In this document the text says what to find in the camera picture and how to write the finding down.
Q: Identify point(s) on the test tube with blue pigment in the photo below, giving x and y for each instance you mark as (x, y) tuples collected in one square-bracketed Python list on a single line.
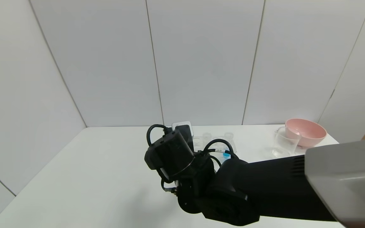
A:
[(227, 155)]

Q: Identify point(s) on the clear plastic test tube rack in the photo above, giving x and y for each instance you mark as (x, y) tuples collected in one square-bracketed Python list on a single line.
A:
[(217, 142)]

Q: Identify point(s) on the clear glass beaker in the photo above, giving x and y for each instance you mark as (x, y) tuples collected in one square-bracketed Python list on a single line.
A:
[(284, 145)]

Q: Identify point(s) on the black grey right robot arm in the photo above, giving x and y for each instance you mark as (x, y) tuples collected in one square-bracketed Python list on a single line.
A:
[(265, 190)]

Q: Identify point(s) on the pink bowl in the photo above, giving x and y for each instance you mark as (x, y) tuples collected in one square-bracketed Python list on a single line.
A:
[(310, 133)]

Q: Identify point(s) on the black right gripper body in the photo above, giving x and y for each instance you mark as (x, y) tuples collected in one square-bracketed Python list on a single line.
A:
[(169, 152)]

